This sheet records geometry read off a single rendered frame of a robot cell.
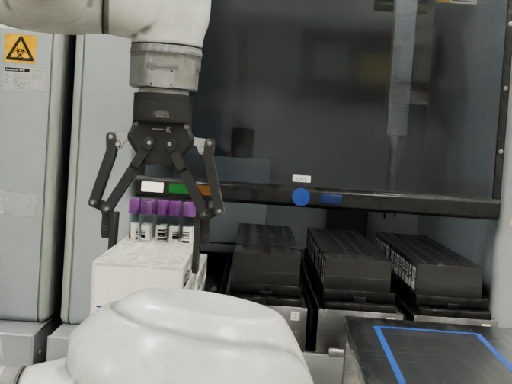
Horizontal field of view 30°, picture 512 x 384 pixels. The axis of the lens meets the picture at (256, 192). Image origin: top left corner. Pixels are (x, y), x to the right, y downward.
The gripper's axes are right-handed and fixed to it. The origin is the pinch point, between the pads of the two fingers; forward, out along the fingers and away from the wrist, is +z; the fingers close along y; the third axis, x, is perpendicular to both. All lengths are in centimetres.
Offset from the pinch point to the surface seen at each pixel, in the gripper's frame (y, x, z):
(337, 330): 27.0, 29.2, 14.2
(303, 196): 20.4, 34.5, -6.5
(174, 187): -0.8, 35.5, -6.6
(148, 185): -5.0, 35.5, -6.6
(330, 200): 24.9, 35.5, -6.2
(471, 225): 53, 57, -2
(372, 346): 28.3, -3.3, 9.6
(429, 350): 35.4, -3.3, 9.6
